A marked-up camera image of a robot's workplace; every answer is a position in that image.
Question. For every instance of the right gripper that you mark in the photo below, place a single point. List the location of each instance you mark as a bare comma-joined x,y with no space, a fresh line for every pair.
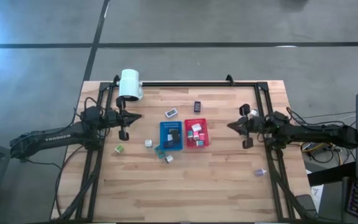
247,143

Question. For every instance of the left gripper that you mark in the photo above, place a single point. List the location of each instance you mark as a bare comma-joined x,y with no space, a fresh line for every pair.
123,135

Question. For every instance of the black rectangular box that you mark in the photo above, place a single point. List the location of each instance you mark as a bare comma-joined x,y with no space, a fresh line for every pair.
176,135

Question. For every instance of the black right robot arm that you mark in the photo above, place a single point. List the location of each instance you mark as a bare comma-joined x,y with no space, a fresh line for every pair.
322,135

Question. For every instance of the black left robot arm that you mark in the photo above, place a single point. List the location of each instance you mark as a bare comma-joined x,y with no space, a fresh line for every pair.
54,139

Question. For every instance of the small white silver charger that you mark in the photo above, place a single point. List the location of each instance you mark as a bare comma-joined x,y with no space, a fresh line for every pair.
254,112

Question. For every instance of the white cube charger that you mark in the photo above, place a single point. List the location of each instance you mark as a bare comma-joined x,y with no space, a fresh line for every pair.
148,143

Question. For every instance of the white cylindrical projector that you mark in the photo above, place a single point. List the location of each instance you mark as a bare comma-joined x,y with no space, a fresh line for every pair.
130,84

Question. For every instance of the red plastic basket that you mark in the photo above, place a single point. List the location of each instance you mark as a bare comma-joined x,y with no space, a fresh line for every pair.
205,124

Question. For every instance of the blue plastic basket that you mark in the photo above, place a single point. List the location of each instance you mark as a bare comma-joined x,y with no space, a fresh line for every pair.
164,130

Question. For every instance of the white-framed digital display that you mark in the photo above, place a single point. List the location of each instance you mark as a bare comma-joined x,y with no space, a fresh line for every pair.
171,113

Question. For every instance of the teal rectangular device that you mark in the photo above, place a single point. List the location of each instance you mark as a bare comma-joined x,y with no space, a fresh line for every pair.
159,153

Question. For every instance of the black digital display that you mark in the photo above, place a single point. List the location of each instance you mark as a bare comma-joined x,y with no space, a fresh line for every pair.
197,106

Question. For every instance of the white and grey charger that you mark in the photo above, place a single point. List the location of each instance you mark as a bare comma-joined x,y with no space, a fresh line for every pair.
168,159

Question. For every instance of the black smartphone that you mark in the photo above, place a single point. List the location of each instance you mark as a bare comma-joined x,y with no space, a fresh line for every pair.
305,202

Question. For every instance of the white paper sheet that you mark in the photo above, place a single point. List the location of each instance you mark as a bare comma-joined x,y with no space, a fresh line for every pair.
317,193

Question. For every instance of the black desk crossbar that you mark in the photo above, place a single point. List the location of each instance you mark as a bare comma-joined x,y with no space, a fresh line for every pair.
331,174

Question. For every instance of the green wall charger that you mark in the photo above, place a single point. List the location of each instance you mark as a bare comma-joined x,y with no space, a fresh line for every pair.
119,149

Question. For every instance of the black frame clamp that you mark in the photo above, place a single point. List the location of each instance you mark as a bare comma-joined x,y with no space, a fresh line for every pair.
229,79
116,80

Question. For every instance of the lavender wall charger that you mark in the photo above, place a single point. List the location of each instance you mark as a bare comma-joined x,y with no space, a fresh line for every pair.
259,172

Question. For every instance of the black metal table frame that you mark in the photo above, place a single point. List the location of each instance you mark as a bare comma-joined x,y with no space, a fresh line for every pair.
182,84

